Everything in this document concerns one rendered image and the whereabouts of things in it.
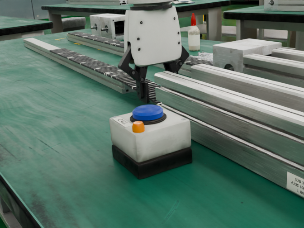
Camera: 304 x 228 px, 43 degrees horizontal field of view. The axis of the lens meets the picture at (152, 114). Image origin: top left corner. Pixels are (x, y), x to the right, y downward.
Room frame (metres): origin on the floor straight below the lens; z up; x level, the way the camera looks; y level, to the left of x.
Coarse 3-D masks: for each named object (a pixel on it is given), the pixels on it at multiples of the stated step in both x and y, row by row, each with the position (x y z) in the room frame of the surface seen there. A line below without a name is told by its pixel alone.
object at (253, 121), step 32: (160, 96) 0.60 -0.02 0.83; (192, 96) 0.54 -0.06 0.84; (224, 96) 0.47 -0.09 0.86; (256, 96) 0.51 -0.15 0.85; (288, 96) 0.46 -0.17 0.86; (192, 128) 0.53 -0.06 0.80; (224, 128) 0.46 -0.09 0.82; (256, 128) 0.41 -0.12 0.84; (288, 128) 0.37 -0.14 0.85; (256, 160) 0.41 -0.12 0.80; (288, 160) 0.38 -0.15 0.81
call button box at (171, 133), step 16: (112, 128) 0.48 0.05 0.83; (128, 128) 0.44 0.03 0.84; (160, 128) 0.44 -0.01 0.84; (176, 128) 0.45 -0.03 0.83; (128, 144) 0.44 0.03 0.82; (144, 144) 0.42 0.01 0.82; (160, 144) 0.43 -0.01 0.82; (176, 144) 0.45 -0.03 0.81; (128, 160) 0.44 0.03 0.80; (144, 160) 0.42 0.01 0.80; (160, 160) 0.43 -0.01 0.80; (176, 160) 0.45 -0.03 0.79; (144, 176) 0.42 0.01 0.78
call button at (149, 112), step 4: (148, 104) 0.49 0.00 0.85; (152, 104) 0.49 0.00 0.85; (136, 108) 0.48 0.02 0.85; (140, 108) 0.48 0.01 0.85; (144, 108) 0.47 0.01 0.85; (148, 108) 0.47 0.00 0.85; (152, 108) 0.47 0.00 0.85; (156, 108) 0.47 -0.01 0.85; (160, 108) 0.47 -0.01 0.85; (132, 112) 0.47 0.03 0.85; (136, 112) 0.46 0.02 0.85; (140, 112) 0.46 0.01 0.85; (144, 112) 0.46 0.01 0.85; (148, 112) 0.46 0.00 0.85; (152, 112) 0.46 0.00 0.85; (156, 112) 0.46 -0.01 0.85; (160, 112) 0.46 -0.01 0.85; (136, 116) 0.46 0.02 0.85; (140, 116) 0.46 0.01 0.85; (144, 116) 0.45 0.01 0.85; (148, 116) 0.45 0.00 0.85; (152, 116) 0.45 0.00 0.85; (156, 116) 0.46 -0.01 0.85; (160, 116) 0.46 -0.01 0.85
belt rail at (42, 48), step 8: (24, 40) 1.63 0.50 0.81; (32, 40) 1.58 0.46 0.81; (32, 48) 1.52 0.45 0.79; (40, 48) 1.41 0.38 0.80; (48, 48) 1.33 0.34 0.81; (56, 48) 1.32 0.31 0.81; (48, 56) 1.32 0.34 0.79; (56, 56) 1.23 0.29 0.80; (64, 64) 1.17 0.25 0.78; (72, 64) 1.12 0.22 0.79; (80, 72) 1.04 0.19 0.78; (88, 72) 1.00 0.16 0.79; (96, 72) 0.93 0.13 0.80; (96, 80) 0.94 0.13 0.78; (104, 80) 0.89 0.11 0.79; (112, 80) 0.85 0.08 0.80; (112, 88) 0.85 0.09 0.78; (120, 88) 0.81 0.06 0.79; (128, 88) 0.82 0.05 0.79
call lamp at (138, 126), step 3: (135, 123) 0.43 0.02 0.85; (138, 123) 0.43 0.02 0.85; (141, 123) 0.43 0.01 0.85; (132, 126) 0.43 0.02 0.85; (135, 126) 0.43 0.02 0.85; (138, 126) 0.43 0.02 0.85; (141, 126) 0.43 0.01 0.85; (144, 126) 0.43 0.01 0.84; (135, 129) 0.43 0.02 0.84; (138, 129) 0.43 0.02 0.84; (141, 129) 0.43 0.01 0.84; (144, 129) 0.43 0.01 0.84; (135, 132) 0.43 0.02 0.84; (138, 132) 0.43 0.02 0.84; (141, 132) 0.43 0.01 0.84
